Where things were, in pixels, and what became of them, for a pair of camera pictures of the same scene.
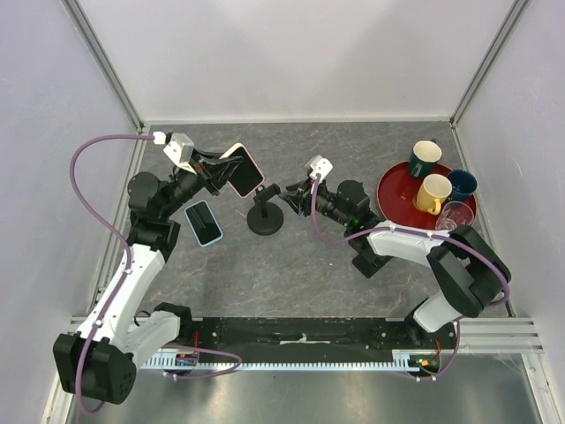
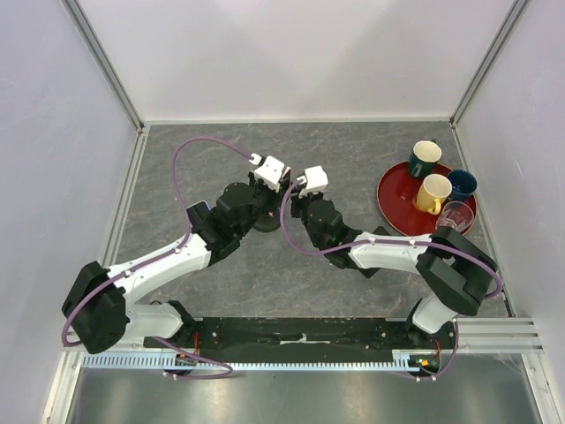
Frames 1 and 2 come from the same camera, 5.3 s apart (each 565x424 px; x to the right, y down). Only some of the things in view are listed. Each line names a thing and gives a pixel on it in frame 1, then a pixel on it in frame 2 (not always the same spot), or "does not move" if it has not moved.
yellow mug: [433, 191] does not move
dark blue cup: [463, 185] does not move
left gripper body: [199, 170] to [263, 193]
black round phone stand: [265, 218] does not move
